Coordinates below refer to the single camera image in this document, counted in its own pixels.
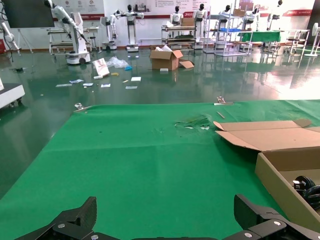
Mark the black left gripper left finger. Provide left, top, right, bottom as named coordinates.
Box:
left=14, top=196, right=131, bottom=240

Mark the white equipment base with casters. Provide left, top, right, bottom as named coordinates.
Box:
left=0, top=77, right=26, bottom=110

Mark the black power cable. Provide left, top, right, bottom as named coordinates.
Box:
left=292, top=175, right=320, bottom=213

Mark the black display screen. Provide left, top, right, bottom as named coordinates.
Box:
left=2, top=0, right=55, bottom=29

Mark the white standing fan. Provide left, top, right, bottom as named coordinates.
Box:
left=303, top=22, right=320, bottom=58

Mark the white metal shelf rack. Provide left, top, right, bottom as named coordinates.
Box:
left=203, top=12, right=253, bottom=57

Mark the cardboard box on trolley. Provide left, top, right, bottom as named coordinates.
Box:
left=180, top=17, right=196, bottom=27

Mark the metal trolley rack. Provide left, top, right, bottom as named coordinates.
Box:
left=161, top=24, right=197, bottom=51

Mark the white humanoid robot black head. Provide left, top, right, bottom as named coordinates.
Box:
left=192, top=3, right=209, bottom=50
left=169, top=5, right=185, bottom=27
left=219, top=4, right=233, bottom=26
left=246, top=6, right=261, bottom=31
left=266, top=0, right=283, bottom=31

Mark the white and red paper bag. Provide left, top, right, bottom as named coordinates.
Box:
left=91, top=58, right=111, bottom=78

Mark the clear plastic bag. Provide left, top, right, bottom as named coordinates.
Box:
left=106, top=56, right=130, bottom=69

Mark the white workbench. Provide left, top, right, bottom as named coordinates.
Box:
left=47, top=26, right=100, bottom=55

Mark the green table cloth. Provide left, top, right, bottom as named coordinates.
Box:
left=0, top=99, right=320, bottom=240

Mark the metal table clamp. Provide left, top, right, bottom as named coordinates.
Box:
left=213, top=96, right=234, bottom=106
left=73, top=102, right=93, bottom=113

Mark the torn clear tape patch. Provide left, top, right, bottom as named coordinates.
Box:
left=174, top=113, right=213, bottom=131

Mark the white mobile robot with column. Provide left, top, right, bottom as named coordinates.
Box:
left=99, top=13, right=118, bottom=51

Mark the large open cardboard carton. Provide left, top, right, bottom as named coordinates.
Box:
left=149, top=45, right=195, bottom=72

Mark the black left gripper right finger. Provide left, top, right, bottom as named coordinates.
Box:
left=222, top=193, right=320, bottom=240

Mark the open brown cardboard mailer box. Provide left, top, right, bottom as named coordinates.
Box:
left=212, top=118, right=320, bottom=235

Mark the humanoid robot with outstretched arms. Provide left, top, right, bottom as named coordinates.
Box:
left=113, top=4, right=145, bottom=53

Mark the table with green cover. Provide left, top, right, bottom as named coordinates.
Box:
left=237, top=29, right=282, bottom=43

